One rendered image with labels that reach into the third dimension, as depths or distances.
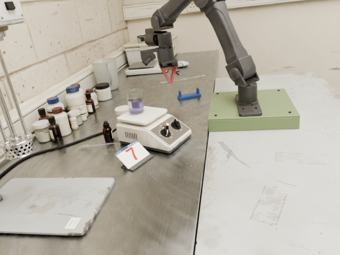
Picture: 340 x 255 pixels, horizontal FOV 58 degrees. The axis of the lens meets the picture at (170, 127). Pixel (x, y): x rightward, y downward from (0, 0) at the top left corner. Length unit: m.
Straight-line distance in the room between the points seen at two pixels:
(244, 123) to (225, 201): 0.36
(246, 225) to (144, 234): 0.20
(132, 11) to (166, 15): 1.21
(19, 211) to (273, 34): 2.03
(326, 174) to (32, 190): 0.71
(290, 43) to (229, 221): 1.92
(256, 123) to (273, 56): 1.48
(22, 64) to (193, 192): 0.84
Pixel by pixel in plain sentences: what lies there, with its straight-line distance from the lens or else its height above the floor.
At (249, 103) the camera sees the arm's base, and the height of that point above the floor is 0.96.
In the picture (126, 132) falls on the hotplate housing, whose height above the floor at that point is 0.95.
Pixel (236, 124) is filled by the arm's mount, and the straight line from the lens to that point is 0.98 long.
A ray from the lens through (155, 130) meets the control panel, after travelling 0.89.
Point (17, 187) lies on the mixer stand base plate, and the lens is 0.89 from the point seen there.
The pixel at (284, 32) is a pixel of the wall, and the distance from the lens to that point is 2.41.
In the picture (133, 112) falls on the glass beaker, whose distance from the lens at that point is 0.95.
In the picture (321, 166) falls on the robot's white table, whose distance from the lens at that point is 0.82.
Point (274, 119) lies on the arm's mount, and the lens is 0.98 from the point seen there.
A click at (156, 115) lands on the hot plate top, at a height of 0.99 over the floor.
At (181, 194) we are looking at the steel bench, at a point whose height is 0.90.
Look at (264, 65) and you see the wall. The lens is 2.43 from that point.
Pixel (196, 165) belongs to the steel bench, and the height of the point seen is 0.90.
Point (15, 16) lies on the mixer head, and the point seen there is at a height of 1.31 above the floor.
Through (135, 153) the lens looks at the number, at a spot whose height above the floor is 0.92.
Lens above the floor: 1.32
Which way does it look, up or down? 23 degrees down
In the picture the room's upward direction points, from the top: 7 degrees counter-clockwise
